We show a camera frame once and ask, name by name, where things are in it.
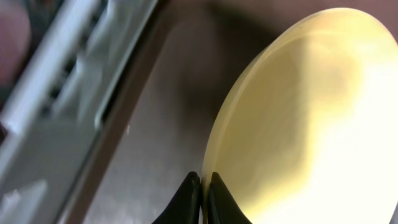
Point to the brown serving tray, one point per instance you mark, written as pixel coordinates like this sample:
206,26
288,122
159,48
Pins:
159,120

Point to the yellow round plate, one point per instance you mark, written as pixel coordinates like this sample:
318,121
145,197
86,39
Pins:
308,132

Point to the pink white bowl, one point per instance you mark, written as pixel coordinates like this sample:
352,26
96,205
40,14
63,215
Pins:
15,39

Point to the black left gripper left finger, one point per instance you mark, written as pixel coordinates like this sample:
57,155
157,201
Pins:
184,207

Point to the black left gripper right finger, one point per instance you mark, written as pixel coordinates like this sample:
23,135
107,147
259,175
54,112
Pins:
221,206

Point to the grey plastic dish rack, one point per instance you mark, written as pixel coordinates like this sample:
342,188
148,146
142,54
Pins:
53,116

